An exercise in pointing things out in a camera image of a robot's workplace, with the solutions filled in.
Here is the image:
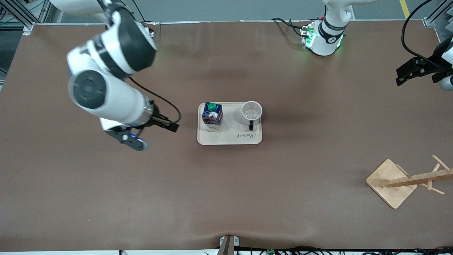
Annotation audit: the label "wooden mug rack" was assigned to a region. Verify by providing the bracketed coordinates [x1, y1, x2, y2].
[365, 154, 453, 209]

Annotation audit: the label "brown table mat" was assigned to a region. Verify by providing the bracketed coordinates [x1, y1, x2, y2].
[0, 19, 453, 253]

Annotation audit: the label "black left base cables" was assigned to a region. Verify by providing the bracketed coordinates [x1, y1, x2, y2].
[271, 17, 312, 40]

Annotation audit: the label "white smiley mug black handle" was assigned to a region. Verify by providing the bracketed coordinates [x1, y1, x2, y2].
[241, 101, 263, 132]

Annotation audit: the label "aluminium frame profile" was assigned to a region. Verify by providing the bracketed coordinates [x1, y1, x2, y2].
[0, 0, 49, 36]
[423, 0, 453, 28]

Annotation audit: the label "blue white milk carton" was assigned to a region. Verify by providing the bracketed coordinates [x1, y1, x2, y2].
[201, 102, 224, 133]

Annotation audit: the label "cream plastic tray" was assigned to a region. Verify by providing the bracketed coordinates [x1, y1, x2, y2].
[197, 102, 263, 146]

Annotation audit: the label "black right base cable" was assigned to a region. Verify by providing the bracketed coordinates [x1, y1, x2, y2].
[133, 0, 157, 26]

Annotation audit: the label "metal table clamp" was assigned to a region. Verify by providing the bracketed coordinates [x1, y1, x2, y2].
[219, 235, 240, 255]

